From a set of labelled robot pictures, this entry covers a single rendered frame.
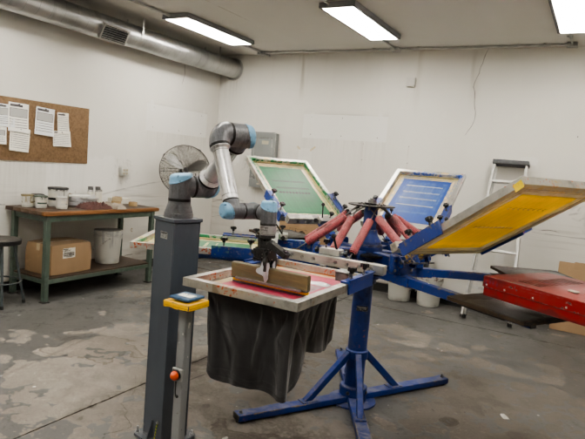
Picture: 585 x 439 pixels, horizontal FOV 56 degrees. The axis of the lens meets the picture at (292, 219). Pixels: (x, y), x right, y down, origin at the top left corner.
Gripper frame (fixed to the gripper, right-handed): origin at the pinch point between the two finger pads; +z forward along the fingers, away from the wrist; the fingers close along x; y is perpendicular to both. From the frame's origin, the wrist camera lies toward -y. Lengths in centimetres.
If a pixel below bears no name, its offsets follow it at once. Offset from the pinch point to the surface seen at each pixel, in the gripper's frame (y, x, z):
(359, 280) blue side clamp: -29.2, -36.6, 1.6
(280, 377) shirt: -16.9, 14.6, 37.3
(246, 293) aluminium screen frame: -3.7, 23.5, 2.1
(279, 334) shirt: -14.4, 13.7, 19.2
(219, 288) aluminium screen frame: 10.1, 23.5, 2.1
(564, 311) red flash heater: -119, -26, -1
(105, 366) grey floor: 165, -57, 95
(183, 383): 13, 42, 38
